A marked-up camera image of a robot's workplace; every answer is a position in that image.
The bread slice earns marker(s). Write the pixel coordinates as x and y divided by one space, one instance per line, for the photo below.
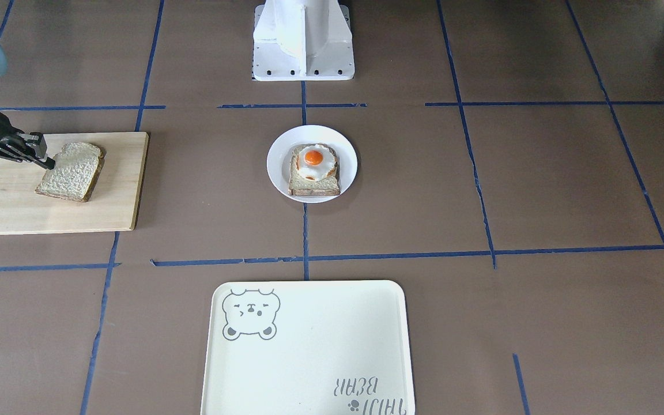
77 169

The wooden cutting board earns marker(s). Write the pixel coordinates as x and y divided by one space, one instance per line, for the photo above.
113 205

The toast with fried egg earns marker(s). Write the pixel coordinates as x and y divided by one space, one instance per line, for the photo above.
314 171

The cream bear tray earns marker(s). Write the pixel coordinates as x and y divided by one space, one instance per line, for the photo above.
308 347

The white camera mast base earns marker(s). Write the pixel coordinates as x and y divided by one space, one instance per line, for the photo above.
302 41

